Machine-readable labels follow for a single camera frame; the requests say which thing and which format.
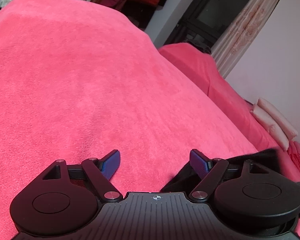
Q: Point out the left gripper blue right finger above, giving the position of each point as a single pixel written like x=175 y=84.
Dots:
x=200 y=163

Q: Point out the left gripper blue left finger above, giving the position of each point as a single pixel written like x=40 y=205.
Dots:
x=110 y=163

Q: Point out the black pants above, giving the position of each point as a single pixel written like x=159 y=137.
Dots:
x=200 y=190

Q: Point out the lower pale pink pillow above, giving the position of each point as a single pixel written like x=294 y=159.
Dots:
x=271 y=126

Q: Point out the pale pink pillow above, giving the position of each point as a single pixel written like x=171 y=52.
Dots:
x=289 y=130
x=271 y=126

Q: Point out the pink blanket near bed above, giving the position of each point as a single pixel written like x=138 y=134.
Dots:
x=78 y=80

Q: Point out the pink blanket bed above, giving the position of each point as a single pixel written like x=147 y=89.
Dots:
x=78 y=80
x=201 y=69

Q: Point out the upper pale pink pillow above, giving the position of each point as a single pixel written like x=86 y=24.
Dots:
x=289 y=130

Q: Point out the folded red blanket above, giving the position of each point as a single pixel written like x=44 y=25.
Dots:
x=294 y=153

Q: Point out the pink blanket far bed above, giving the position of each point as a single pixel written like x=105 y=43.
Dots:
x=201 y=69

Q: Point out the patterned beige curtain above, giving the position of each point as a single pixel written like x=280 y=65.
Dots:
x=237 y=38

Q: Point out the dark window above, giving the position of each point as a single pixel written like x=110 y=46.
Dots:
x=204 y=21

